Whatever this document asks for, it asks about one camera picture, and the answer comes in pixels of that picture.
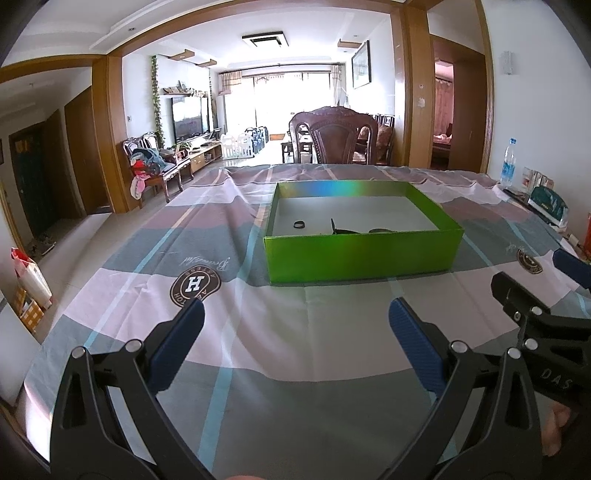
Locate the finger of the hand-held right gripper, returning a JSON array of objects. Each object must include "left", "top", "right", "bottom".
[
  {"left": 553, "top": 248, "right": 591, "bottom": 294},
  {"left": 490, "top": 271, "right": 560, "bottom": 343}
]

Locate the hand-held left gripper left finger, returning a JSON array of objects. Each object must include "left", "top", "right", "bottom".
[{"left": 48, "top": 301, "right": 219, "bottom": 480}]

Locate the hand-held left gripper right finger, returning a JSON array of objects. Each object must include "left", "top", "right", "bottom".
[{"left": 369, "top": 297, "right": 542, "bottom": 480}]

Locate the green cardboard box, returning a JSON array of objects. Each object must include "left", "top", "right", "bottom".
[{"left": 263, "top": 181, "right": 464, "bottom": 284}]

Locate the person's right hand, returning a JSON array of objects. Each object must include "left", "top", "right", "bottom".
[{"left": 539, "top": 402, "right": 583, "bottom": 465}]

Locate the dark green gift box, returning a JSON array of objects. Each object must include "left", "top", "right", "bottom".
[{"left": 529, "top": 185, "right": 570, "bottom": 228}]

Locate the small white packet box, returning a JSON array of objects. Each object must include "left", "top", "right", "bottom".
[{"left": 522, "top": 167, "right": 553, "bottom": 190}]

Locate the checked printed tablecloth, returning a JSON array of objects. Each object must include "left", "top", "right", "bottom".
[{"left": 23, "top": 164, "right": 591, "bottom": 480}]

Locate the clear plastic water bottle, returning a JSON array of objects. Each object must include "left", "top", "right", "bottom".
[{"left": 500, "top": 137, "right": 519, "bottom": 188}]

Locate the yellow checked bag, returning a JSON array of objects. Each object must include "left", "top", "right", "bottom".
[{"left": 18, "top": 298, "right": 46, "bottom": 334}]

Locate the red and white paper bag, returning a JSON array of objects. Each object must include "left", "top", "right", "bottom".
[{"left": 10, "top": 247, "right": 54, "bottom": 310}]

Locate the wooden armchair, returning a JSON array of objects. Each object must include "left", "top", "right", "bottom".
[
  {"left": 122, "top": 138, "right": 172, "bottom": 205},
  {"left": 142, "top": 131, "right": 194, "bottom": 188}
]

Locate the pile of colourful clothes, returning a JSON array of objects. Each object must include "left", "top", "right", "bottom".
[{"left": 129, "top": 148, "right": 168, "bottom": 200}]

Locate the wooden television cabinet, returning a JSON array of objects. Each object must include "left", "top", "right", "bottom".
[{"left": 187, "top": 141, "right": 223, "bottom": 174}]

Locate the pink bedroom curtain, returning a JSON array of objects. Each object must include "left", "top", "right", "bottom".
[{"left": 435, "top": 76, "right": 456, "bottom": 136}]

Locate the dark wooden sofa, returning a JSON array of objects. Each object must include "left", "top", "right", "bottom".
[{"left": 358, "top": 113, "right": 396, "bottom": 165}]

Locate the white and blue baby fence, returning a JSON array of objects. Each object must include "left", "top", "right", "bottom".
[{"left": 221, "top": 126, "right": 271, "bottom": 160}]

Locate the dark entrance door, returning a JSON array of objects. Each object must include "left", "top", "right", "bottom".
[{"left": 9, "top": 124, "right": 61, "bottom": 238}]

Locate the carved dark wooden chair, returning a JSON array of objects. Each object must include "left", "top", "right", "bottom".
[{"left": 289, "top": 106, "right": 379, "bottom": 165}]

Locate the flat screen television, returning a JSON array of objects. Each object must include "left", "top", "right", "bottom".
[{"left": 172, "top": 97, "right": 209, "bottom": 142}]

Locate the white standing air conditioner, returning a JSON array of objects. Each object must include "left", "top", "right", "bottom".
[{"left": 217, "top": 90, "right": 230, "bottom": 135}]

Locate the green ivy garland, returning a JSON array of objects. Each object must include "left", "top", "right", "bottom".
[{"left": 150, "top": 55, "right": 165, "bottom": 147}]

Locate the rectangular ceiling lamp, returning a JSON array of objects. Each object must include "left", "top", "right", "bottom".
[{"left": 241, "top": 31, "right": 290, "bottom": 48}]

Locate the wooden wall shelf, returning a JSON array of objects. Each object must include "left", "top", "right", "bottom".
[{"left": 159, "top": 85, "right": 209, "bottom": 99}]

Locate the large framed wall picture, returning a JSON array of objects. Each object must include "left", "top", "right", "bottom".
[{"left": 351, "top": 41, "right": 372, "bottom": 90}]

